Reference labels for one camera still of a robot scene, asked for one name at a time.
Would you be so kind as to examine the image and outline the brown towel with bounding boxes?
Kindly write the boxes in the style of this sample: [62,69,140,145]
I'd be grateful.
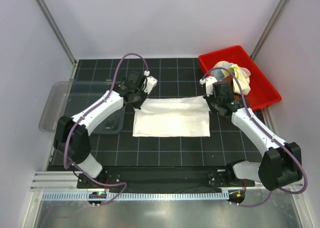
[221,75,251,107]

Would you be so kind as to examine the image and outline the large white towel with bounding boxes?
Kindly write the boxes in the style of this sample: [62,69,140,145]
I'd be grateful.
[132,96,211,138]

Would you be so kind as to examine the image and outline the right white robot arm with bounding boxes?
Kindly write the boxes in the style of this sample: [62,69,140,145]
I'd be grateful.
[200,77,303,191]

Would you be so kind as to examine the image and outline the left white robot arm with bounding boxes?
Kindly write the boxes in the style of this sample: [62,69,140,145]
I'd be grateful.
[53,71,158,188]

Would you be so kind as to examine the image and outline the patterned white cloth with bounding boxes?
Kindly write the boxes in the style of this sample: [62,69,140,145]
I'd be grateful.
[210,60,251,95]

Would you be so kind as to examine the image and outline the red plastic bin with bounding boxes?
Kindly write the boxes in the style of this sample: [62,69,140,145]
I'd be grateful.
[198,45,282,111]

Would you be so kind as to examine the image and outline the clear plastic tray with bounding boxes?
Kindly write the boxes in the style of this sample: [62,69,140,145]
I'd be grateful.
[38,79,125,135]

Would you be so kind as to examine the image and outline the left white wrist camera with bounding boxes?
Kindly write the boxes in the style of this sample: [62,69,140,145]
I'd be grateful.
[143,71,158,95]

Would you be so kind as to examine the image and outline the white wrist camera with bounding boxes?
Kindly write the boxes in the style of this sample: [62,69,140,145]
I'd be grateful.
[199,76,217,97]
[143,71,158,95]

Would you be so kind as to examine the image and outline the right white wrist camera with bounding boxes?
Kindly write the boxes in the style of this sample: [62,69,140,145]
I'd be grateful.
[199,76,217,97]

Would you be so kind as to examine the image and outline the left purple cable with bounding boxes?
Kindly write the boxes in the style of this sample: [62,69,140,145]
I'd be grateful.
[63,52,151,219]

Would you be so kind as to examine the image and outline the purple cable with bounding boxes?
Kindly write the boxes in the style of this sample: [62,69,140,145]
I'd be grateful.
[201,67,308,208]
[63,52,151,219]

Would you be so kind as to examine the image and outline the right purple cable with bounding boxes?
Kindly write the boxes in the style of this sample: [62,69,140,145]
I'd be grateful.
[201,67,308,208]

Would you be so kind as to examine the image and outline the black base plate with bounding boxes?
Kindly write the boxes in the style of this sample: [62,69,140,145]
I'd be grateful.
[76,165,256,191]

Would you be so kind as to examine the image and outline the slotted metal rail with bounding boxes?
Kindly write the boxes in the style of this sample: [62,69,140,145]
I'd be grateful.
[41,190,229,202]

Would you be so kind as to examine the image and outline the right aluminium frame post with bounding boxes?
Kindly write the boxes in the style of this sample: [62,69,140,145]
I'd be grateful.
[250,0,290,60]

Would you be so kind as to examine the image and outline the aluminium frame post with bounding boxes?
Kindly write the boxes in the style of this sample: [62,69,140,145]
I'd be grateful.
[35,0,77,66]
[250,0,290,60]

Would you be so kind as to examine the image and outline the left aluminium frame post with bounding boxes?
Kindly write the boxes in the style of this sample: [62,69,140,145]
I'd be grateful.
[35,0,77,66]

